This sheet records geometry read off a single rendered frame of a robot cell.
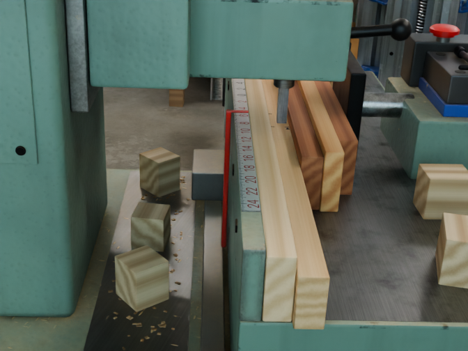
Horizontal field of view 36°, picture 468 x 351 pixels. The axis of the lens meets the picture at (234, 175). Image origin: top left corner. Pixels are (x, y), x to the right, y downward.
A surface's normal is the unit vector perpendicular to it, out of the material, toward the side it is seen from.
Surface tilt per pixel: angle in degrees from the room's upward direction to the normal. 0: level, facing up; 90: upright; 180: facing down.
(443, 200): 90
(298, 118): 0
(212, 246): 0
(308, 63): 90
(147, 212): 0
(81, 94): 90
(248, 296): 90
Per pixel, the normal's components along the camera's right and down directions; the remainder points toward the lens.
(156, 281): 0.63, 0.35
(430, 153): 0.03, 0.42
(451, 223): 0.04, -0.91
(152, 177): -0.72, 0.26
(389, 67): -0.31, 0.39
